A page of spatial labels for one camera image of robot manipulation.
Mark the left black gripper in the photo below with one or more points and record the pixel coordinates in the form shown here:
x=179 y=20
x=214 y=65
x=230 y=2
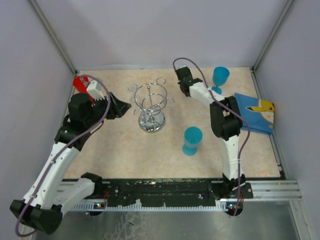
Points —
x=110 y=106

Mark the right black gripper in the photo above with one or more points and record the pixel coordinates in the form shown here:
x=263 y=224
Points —
x=185 y=81

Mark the blue wine glass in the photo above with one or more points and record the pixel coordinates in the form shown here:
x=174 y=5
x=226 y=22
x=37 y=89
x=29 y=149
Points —
x=219 y=78
x=192 y=139

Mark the red wine glass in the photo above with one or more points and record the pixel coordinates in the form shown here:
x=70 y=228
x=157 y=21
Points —
x=81 y=84

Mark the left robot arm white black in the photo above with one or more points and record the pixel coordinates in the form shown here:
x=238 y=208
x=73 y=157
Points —
x=42 y=208

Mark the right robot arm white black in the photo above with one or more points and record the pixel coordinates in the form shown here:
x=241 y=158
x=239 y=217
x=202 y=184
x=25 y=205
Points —
x=226 y=123

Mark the blue cartoon cloth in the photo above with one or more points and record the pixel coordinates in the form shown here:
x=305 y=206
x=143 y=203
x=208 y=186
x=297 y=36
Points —
x=258 y=113

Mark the chrome wire glass rack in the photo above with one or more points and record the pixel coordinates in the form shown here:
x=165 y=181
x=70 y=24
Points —
x=151 y=99

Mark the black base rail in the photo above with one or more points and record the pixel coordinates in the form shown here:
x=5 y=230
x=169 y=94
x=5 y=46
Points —
x=158 y=192

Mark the left aluminium corner post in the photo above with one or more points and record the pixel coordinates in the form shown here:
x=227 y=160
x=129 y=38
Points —
x=53 y=36

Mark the aluminium corner post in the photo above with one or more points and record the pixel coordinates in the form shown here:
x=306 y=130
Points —
x=273 y=34
x=53 y=36

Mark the right aluminium corner post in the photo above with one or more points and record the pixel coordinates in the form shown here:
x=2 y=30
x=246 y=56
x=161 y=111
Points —
x=273 y=34

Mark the white cable duct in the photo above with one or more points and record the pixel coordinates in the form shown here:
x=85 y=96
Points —
x=92 y=206

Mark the aluminium frame rail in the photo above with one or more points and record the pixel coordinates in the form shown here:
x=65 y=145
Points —
x=275 y=190

